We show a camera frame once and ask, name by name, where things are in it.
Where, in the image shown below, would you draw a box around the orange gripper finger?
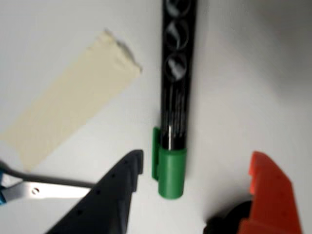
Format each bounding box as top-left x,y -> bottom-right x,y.
237,151 -> 304,234

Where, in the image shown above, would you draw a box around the navy gripper finger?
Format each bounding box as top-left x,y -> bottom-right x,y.
45,149 -> 144,234

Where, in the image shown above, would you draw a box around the green marker with black barrel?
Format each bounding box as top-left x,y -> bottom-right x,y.
151,0 -> 199,200

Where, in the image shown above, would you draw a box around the beige masking tape strip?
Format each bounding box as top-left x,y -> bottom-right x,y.
0,28 -> 143,173

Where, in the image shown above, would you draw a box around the scissors with blue handles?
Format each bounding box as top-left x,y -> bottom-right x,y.
0,159 -> 95,208

